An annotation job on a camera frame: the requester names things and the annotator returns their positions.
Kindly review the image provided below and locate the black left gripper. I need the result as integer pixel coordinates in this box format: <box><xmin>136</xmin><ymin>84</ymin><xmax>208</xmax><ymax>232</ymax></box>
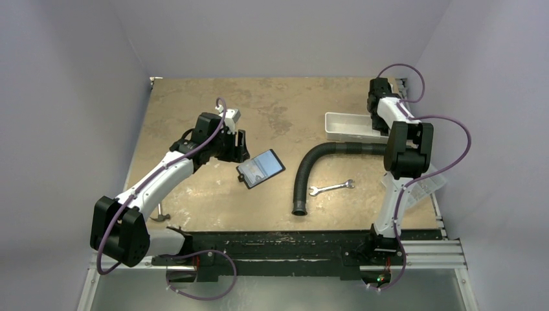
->
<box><xmin>208</xmin><ymin>127</ymin><xmax>248</xmax><ymax>163</ymax></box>

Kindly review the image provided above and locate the silver VIP credit card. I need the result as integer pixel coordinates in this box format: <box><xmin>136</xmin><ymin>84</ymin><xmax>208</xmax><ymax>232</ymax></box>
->
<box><xmin>243</xmin><ymin>161</ymin><xmax>267</xmax><ymax>183</ymax></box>

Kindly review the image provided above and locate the black leather card holder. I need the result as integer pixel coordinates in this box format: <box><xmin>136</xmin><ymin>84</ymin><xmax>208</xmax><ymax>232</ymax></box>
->
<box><xmin>236</xmin><ymin>149</ymin><xmax>286</xmax><ymax>189</ymax></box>

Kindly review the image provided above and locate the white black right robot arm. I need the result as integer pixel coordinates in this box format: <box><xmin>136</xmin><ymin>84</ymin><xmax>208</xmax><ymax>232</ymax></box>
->
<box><xmin>363</xmin><ymin>78</ymin><xmax>434</xmax><ymax>264</ymax></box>

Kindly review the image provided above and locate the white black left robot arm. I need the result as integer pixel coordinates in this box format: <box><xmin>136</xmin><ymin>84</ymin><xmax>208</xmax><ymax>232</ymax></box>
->
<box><xmin>90</xmin><ymin>109</ymin><xmax>250</xmax><ymax>267</ymax></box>

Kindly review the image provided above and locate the white plastic tray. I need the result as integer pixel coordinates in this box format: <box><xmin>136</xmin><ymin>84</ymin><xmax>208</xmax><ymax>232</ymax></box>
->
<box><xmin>324</xmin><ymin>112</ymin><xmax>388</xmax><ymax>144</ymax></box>

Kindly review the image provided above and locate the silver open-end wrench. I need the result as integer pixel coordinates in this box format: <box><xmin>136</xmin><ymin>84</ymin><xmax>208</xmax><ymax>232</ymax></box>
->
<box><xmin>309</xmin><ymin>179</ymin><xmax>355</xmax><ymax>196</ymax></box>

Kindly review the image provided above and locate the small metal hammer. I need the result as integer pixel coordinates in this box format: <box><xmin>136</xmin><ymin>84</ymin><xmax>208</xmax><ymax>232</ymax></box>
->
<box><xmin>150</xmin><ymin>202</ymin><xmax>171</xmax><ymax>222</ymax></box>

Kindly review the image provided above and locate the clear plastic organizer box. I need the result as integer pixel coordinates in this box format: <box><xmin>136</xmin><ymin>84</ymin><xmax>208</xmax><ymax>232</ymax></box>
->
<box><xmin>401</xmin><ymin>174</ymin><xmax>447</xmax><ymax>210</ymax></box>

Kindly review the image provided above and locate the grey corrugated hose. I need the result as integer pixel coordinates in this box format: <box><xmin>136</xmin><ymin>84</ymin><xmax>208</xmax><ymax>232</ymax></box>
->
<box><xmin>291</xmin><ymin>141</ymin><xmax>389</xmax><ymax>217</ymax></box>

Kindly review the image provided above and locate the black aluminium base frame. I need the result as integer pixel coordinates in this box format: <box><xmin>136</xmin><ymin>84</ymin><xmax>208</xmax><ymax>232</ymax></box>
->
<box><xmin>87</xmin><ymin>231</ymin><xmax>468</xmax><ymax>284</ymax></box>

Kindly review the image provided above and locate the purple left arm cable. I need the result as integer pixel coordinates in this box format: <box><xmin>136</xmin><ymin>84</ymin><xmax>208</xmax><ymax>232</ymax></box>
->
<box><xmin>96</xmin><ymin>97</ymin><xmax>238</xmax><ymax>301</ymax></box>

